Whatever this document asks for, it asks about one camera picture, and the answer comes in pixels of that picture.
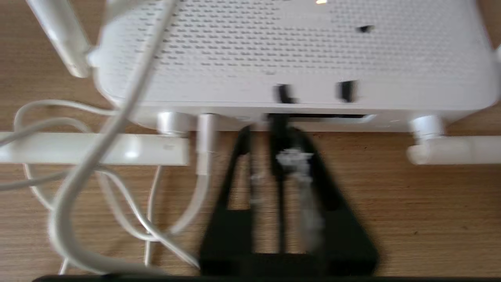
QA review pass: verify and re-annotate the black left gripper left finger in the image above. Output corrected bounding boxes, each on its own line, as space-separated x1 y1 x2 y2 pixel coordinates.
200 125 283 275

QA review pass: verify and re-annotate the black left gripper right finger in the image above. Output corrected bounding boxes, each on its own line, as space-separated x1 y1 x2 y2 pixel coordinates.
280 127 379 275

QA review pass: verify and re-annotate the black ethernet cable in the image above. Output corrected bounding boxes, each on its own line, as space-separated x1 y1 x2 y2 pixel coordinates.
268 113 298 184

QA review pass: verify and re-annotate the white wifi router with antennas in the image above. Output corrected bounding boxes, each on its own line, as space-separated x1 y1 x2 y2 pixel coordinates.
25 0 501 166

